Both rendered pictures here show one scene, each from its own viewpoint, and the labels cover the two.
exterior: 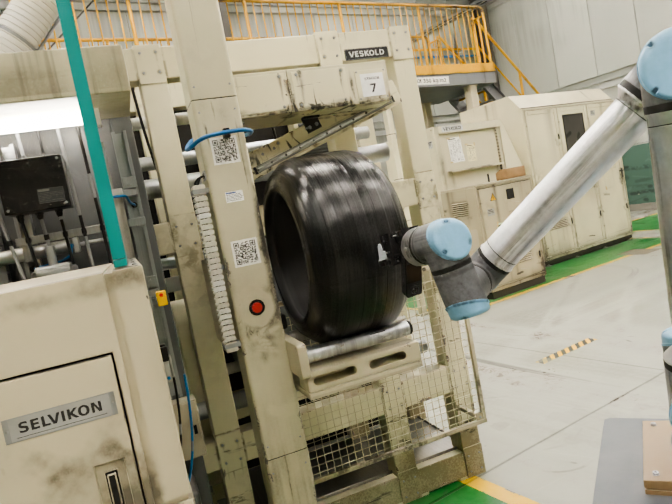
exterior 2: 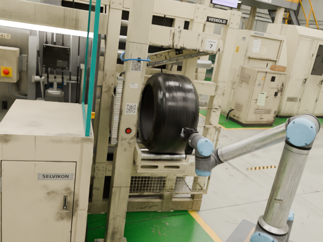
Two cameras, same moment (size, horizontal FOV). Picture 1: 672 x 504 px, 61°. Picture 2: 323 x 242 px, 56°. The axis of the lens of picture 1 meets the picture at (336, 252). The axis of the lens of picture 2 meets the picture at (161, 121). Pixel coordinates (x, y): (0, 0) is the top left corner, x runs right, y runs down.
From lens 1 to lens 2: 0.62 m
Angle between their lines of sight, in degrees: 12
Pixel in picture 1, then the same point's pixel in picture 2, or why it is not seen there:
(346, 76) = (201, 38)
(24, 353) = (50, 154)
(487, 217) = (256, 87)
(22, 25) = not seen: outside the picture
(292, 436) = (125, 181)
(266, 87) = (163, 33)
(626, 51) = not seen: outside the picture
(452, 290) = (199, 165)
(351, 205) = (178, 108)
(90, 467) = (59, 193)
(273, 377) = (125, 158)
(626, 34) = not seen: outside the picture
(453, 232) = (207, 146)
